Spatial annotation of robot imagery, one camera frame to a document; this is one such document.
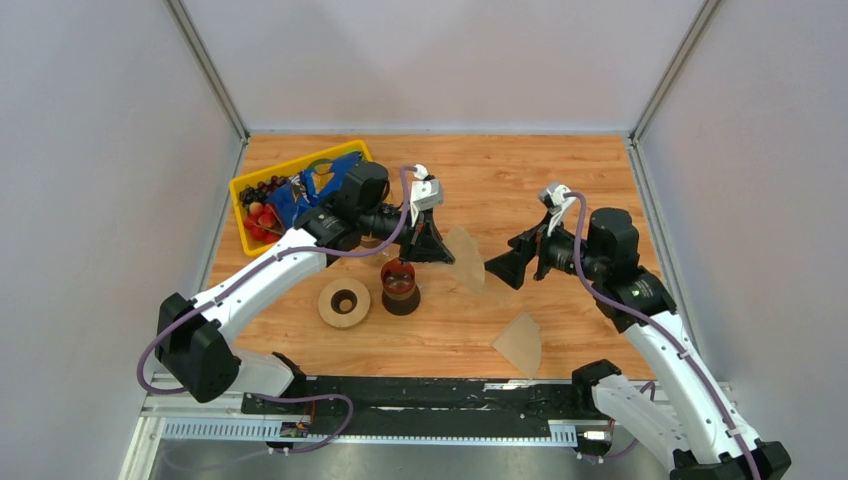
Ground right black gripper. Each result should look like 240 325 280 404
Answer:
482 210 605 290

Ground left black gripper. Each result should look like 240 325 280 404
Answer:
360 205 455 267

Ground brown paper filter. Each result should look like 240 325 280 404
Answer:
491 312 542 379
444 226 486 293

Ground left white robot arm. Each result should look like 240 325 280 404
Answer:
137 161 455 414

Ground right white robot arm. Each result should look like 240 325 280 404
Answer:
484 208 791 479

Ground brown glass dripper on base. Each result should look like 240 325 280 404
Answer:
380 258 421 316

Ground blue chips bag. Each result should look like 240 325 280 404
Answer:
265 151 364 229

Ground red strawberries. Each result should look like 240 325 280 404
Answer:
242 202 284 244

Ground yellow plastic basket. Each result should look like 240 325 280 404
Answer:
229 140 372 257

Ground dark grapes bunch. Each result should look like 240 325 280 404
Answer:
238 175 288 209

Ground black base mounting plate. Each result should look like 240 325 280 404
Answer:
241 376 609 439

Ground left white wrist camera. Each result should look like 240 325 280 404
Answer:
409 164 444 226

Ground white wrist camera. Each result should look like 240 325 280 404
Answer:
537 182 584 238
409 164 444 226

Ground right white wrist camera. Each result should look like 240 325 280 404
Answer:
537 182 584 238

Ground wooden dripper ring on table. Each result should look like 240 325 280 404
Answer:
317 276 372 330

